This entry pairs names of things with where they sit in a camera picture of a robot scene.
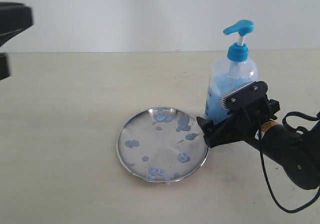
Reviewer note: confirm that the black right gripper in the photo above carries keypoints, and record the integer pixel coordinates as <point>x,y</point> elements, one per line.
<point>238,127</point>

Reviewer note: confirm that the blue soap pump bottle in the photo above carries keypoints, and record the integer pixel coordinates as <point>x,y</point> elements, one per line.
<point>230,71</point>

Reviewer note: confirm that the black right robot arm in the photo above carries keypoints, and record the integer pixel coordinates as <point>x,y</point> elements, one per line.
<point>295,149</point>

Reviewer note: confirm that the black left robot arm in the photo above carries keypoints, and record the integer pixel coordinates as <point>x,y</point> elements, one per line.
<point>15,18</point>

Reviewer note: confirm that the round steel plate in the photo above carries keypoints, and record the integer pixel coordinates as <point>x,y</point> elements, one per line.
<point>161,145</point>

